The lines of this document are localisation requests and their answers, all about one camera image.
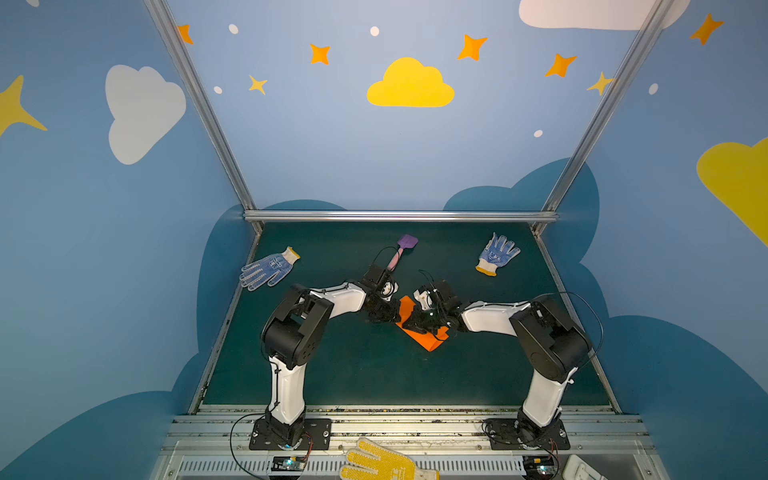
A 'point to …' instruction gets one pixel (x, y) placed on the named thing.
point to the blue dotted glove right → (497, 252)
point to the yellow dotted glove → (370, 462)
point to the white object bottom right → (577, 468)
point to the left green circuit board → (288, 463)
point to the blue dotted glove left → (258, 271)
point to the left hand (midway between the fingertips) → (403, 319)
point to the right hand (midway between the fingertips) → (402, 322)
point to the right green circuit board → (540, 467)
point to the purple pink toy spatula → (407, 241)
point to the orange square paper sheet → (425, 339)
